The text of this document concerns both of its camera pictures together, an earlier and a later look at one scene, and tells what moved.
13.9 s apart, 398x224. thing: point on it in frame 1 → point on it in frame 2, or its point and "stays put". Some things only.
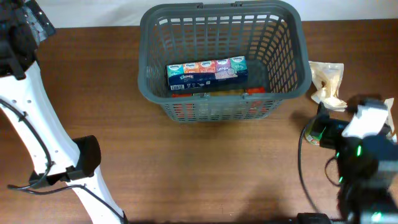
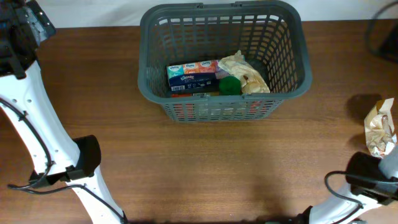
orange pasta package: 219,110 stays put
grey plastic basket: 272,37 stays put
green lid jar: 311,137 → 229,85
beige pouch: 327,77 → 252,81
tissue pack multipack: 214,72 stays put
